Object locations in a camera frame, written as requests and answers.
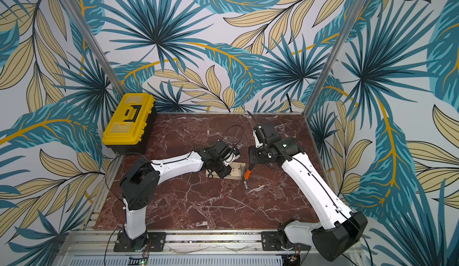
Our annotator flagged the claw hammer orange black handle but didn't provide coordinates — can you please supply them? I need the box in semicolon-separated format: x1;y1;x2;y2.
241;163;255;189

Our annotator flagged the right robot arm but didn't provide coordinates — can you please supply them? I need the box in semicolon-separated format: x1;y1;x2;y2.
249;122;368;262

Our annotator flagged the right aluminium corner post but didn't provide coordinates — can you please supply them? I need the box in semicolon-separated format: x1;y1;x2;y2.
303;0;366;119

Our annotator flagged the yellow black toolbox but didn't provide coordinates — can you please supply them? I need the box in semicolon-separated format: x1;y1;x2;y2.
102;93;157;154

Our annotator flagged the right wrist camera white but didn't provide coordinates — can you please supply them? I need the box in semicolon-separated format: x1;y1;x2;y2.
253;123;267;148

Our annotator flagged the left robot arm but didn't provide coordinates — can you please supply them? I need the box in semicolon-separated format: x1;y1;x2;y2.
115;140;240;252

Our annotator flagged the left aluminium corner post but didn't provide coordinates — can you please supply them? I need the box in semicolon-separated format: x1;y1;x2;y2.
60;0;125;97

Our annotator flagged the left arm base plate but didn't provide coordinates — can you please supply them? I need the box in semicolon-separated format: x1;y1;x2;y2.
114;232;166;252

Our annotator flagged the wooden block with nails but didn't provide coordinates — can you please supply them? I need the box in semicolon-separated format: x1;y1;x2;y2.
206;162;246;181

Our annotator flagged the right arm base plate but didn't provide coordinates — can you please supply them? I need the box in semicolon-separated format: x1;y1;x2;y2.
261;231;311;251

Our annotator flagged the aluminium corner post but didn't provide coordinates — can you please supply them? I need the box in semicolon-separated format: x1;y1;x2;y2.
303;0;366;119
60;0;125;97

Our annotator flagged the aluminium front rail frame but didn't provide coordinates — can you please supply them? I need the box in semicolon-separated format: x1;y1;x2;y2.
53;230;368;266

